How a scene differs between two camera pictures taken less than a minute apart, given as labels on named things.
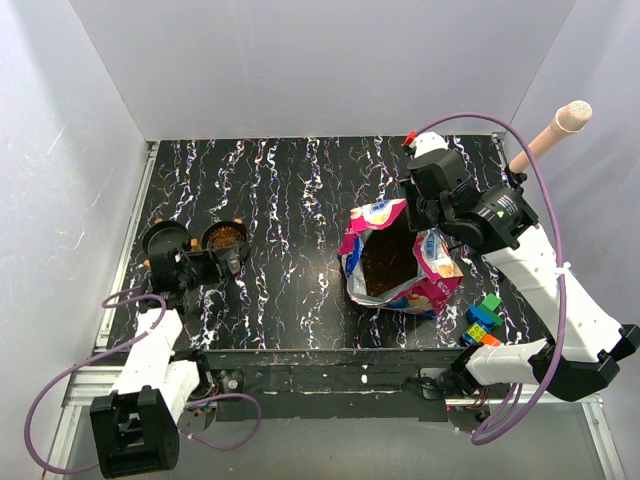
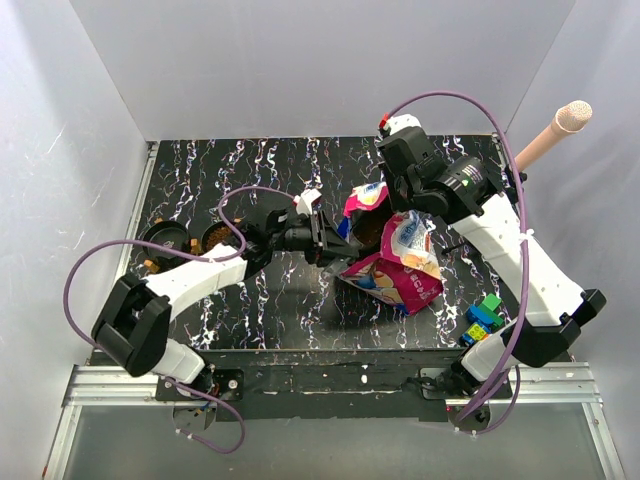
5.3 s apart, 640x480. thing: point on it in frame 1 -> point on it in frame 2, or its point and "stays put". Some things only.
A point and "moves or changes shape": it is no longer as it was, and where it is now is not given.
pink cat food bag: x=388 y=264 moves or changes shape
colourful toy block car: x=484 y=319 stays put
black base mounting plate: x=330 y=386 stays put
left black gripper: x=209 y=260 -> x=333 y=243
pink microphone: x=571 y=118 stays put
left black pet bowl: x=164 y=236 stays put
